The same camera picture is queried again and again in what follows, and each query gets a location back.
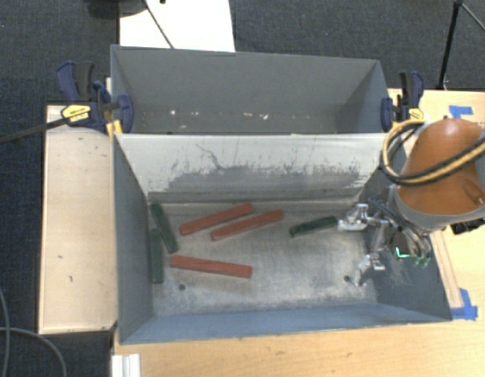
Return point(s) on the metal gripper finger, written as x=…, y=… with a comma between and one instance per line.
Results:
x=356, y=218
x=369, y=263

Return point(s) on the dark green flat block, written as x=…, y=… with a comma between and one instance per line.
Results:
x=313, y=226
x=164, y=228
x=156, y=257

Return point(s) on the grey metal bin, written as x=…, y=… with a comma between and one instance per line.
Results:
x=265, y=273

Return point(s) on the red-brown flat block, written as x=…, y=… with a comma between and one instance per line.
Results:
x=210, y=266
x=216, y=219
x=246, y=225

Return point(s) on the pale wood flat board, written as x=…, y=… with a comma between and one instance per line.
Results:
x=77, y=226

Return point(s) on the black cylinder on white bracket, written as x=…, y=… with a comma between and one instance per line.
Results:
x=470, y=227

